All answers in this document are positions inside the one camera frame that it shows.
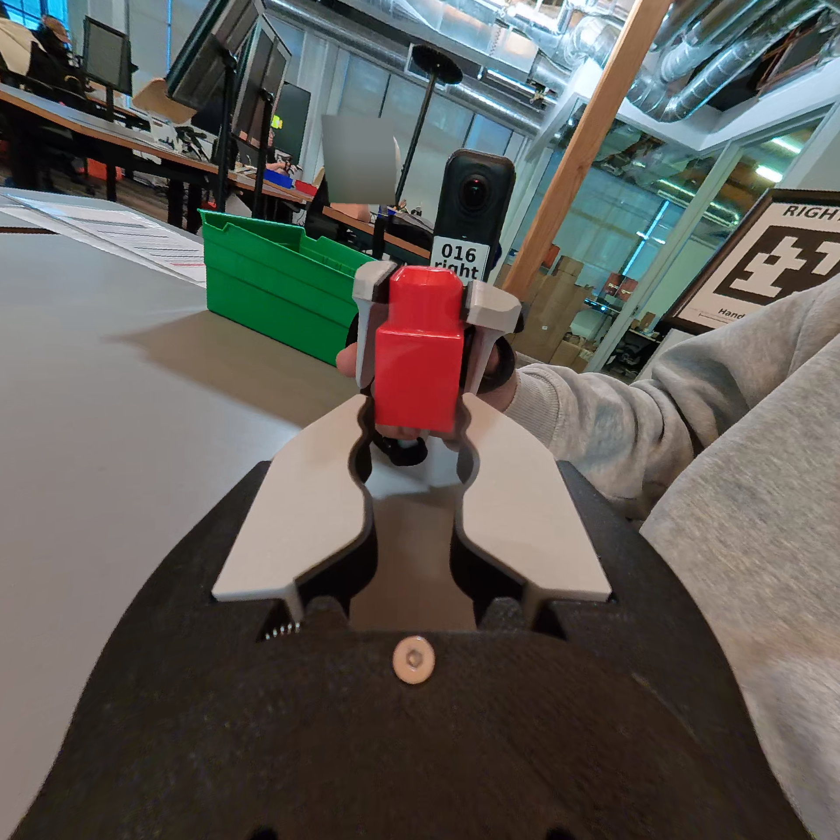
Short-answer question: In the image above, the person's right hand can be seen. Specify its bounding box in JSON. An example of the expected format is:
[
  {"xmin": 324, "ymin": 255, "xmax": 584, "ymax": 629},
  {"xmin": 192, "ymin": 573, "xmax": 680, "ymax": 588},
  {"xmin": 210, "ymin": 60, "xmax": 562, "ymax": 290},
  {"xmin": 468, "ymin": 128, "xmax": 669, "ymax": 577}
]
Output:
[{"xmin": 335, "ymin": 341, "xmax": 521, "ymax": 454}]

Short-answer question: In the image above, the stack of cardboard boxes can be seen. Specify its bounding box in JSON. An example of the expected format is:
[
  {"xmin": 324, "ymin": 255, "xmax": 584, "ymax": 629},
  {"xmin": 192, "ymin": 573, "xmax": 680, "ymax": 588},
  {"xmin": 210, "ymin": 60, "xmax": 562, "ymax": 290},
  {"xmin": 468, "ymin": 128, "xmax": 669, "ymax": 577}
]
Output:
[{"xmin": 518, "ymin": 256, "xmax": 651, "ymax": 375}]

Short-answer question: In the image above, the wooden curved panel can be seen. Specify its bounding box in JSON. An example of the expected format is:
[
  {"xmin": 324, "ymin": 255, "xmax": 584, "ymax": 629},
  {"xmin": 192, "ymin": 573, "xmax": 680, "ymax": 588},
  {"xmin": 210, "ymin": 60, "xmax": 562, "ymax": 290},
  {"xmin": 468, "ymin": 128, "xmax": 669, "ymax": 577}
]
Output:
[{"xmin": 133, "ymin": 77, "xmax": 198, "ymax": 126}]

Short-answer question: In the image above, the black pole stand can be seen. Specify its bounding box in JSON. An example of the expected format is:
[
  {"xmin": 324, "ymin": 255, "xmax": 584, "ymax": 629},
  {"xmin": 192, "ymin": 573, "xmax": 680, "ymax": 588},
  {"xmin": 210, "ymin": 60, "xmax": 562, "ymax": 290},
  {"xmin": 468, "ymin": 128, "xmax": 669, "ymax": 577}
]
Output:
[{"xmin": 394, "ymin": 45, "xmax": 464, "ymax": 204}]

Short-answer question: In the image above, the red toy block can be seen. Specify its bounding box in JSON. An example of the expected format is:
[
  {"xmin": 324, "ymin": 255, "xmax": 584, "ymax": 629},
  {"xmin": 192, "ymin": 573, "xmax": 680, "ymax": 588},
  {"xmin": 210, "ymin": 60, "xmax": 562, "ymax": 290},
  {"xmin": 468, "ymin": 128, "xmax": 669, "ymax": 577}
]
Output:
[{"xmin": 374, "ymin": 264, "xmax": 467, "ymax": 435}]

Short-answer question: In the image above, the silver ventilation duct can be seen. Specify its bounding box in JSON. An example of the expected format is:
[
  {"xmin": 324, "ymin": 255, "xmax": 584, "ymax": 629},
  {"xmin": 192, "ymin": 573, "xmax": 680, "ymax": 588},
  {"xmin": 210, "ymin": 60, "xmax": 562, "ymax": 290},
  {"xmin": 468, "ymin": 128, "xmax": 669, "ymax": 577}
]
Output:
[{"xmin": 525, "ymin": 0, "xmax": 840, "ymax": 126}]

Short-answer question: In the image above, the person's right forearm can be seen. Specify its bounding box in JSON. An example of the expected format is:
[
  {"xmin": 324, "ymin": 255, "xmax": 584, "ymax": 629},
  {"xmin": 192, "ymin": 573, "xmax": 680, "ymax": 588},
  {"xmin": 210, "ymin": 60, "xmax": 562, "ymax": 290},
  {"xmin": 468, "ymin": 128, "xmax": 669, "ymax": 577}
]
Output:
[{"xmin": 505, "ymin": 276, "xmax": 840, "ymax": 522}]

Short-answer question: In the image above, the green storage bin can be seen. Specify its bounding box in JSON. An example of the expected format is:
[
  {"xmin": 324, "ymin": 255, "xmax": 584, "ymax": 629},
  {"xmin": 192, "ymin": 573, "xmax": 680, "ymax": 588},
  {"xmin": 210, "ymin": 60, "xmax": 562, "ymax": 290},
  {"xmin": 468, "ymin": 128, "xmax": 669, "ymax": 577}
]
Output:
[{"xmin": 199, "ymin": 209, "xmax": 379, "ymax": 367}]

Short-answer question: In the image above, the framed marker poster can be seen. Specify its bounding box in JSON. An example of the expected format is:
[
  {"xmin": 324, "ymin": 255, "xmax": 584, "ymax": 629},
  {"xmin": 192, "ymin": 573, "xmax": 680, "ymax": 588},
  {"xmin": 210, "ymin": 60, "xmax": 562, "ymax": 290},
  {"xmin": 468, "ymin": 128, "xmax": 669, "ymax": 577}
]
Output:
[{"xmin": 663, "ymin": 189, "xmax": 840, "ymax": 336}]

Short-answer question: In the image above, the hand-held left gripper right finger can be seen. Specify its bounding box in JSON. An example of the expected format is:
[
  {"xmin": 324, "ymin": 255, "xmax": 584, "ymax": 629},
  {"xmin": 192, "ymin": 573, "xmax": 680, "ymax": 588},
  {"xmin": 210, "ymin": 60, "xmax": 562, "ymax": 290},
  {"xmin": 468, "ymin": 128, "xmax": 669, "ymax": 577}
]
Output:
[{"xmin": 450, "ymin": 392, "xmax": 616, "ymax": 626}]

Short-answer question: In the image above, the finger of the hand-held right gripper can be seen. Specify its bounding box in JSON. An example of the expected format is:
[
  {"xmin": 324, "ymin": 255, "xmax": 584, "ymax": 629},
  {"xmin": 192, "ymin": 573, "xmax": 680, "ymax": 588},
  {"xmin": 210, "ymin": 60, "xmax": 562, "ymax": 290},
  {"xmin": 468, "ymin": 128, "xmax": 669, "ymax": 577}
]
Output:
[
  {"xmin": 462, "ymin": 282, "xmax": 525, "ymax": 389},
  {"xmin": 352, "ymin": 260, "xmax": 399, "ymax": 392}
]

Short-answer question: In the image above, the small black monitor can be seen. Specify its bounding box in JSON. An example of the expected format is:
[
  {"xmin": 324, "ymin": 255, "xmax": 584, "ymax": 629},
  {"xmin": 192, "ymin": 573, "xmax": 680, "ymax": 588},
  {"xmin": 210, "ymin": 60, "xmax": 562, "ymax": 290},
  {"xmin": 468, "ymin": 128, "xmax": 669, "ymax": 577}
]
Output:
[{"xmin": 82, "ymin": 16, "xmax": 135, "ymax": 96}]

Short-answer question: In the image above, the printed paper sheet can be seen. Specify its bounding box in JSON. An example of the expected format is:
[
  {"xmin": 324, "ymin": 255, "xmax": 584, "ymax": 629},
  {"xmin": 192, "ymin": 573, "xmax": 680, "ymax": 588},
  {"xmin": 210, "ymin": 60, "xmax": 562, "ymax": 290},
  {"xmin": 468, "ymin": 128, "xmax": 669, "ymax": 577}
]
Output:
[{"xmin": 0, "ymin": 193, "xmax": 207, "ymax": 285}]

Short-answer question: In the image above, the wooden workbench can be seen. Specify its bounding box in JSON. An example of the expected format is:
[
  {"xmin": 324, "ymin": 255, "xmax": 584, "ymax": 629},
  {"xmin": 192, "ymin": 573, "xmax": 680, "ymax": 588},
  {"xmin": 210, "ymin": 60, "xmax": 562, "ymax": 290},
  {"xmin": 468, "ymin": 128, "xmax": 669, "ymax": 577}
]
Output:
[{"xmin": 0, "ymin": 82, "xmax": 316, "ymax": 204}]

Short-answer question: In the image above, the large tilted black monitor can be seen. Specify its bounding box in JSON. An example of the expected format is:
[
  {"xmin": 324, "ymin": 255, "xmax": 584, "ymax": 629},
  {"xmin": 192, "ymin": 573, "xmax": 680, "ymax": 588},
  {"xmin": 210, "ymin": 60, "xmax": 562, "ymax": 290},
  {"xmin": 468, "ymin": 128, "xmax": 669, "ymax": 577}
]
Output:
[{"xmin": 164, "ymin": 0, "xmax": 266, "ymax": 112}]

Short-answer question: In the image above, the grey desk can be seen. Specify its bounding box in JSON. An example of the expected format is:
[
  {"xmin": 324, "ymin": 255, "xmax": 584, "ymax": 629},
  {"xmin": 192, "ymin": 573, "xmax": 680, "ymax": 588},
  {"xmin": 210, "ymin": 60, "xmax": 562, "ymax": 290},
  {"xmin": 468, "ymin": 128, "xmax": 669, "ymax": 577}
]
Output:
[{"xmin": 0, "ymin": 187, "xmax": 476, "ymax": 815}]

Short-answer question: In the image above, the wooden post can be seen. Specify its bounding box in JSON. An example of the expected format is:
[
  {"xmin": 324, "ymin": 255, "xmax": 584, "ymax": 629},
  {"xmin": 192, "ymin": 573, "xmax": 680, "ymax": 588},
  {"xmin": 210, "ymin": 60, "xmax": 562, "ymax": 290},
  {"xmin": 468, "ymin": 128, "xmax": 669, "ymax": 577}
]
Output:
[{"xmin": 502, "ymin": 0, "xmax": 675, "ymax": 296}]

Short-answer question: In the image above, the person's grey sweatshirt torso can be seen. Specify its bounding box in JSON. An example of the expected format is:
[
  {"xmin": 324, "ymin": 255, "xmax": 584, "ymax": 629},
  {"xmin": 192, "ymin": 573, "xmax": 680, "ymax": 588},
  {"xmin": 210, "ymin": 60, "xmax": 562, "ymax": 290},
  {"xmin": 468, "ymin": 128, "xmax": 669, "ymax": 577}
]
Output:
[{"xmin": 640, "ymin": 367, "xmax": 840, "ymax": 840}]

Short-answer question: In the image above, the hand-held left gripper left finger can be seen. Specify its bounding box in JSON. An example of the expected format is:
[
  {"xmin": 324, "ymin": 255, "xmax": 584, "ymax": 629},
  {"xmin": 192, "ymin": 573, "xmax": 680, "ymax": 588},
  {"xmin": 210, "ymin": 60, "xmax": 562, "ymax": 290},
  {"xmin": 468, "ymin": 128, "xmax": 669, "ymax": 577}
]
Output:
[{"xmin": 210, "ymin": 395, "xmax": 381, "ymax": 623}]

